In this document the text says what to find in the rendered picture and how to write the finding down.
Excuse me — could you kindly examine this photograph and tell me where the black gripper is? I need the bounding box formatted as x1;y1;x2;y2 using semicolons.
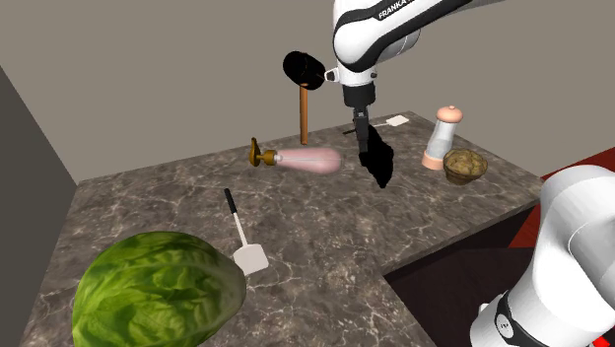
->
341;83;376;156

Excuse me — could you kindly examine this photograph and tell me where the black irregular object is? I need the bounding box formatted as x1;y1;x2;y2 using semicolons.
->
357;125;395;190

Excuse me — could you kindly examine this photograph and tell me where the pink soap dispenser gold pump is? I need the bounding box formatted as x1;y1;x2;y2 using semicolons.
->
247;137;344;175

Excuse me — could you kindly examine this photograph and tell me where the pink and clear pepper mill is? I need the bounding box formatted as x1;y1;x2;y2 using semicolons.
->
421;104;465;172

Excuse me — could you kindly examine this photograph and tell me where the brown muffin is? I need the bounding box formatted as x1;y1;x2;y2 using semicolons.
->
442;147;490;187

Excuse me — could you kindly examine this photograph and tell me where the green lettuce head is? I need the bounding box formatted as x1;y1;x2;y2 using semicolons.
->
71;231;248;347

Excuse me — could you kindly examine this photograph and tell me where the small white spatula black handle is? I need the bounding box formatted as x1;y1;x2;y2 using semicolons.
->
341;113;411;136

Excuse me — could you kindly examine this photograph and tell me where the black mallet with wooden handle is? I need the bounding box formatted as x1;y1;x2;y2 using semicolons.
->
282;49;327;146

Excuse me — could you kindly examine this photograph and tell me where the large white spatula black handle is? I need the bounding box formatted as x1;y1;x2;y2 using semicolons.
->
223;186;270;277

